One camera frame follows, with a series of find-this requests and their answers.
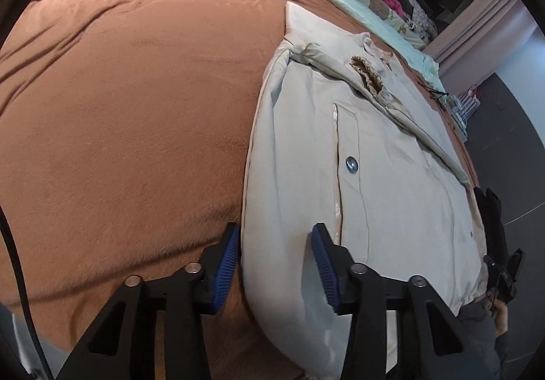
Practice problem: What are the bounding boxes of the person's right hand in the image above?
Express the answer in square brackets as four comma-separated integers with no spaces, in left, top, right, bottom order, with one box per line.
[489,299,509,338]

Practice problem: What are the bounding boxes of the person's right leg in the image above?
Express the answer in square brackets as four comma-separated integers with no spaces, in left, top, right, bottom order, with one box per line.
[457,299,499,380]

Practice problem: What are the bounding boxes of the brown blanket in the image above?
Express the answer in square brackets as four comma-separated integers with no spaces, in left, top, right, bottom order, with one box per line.
[0,0,478,380]

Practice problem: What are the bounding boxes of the folded black clothes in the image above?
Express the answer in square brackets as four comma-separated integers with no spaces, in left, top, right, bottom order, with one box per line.
[472,188,509,262]

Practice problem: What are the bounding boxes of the pale green quilt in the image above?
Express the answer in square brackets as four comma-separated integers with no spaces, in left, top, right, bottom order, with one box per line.
[251,0,448,93]

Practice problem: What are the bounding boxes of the pink curtain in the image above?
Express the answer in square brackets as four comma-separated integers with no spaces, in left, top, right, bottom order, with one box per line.
[423,0,537,78]

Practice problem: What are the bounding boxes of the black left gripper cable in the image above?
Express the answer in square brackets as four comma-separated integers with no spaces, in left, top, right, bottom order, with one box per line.
[0,205,54,380]

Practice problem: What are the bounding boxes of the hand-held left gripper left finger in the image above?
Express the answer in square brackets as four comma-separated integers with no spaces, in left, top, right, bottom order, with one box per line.
[55,222,243,380]

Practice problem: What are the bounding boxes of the bear print bedding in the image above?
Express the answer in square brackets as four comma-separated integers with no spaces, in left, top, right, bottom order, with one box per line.
[319,0,409,38]

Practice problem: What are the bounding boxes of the white storage rack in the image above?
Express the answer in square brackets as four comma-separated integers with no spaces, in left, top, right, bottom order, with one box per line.
[451,84,480,117]

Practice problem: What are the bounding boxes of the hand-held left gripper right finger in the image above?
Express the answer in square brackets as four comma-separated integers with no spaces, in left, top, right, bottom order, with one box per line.
[309,222,497,380]

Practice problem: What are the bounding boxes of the patterned white cloth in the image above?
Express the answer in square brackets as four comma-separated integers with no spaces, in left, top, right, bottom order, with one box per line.
[396,0,437,40]

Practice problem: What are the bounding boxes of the beige jacket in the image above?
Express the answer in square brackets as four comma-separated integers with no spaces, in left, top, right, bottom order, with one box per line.
[240,1,490,380]

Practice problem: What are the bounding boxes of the black cable on bed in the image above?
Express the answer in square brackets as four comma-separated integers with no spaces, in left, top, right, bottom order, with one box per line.
[426,82,452,102]

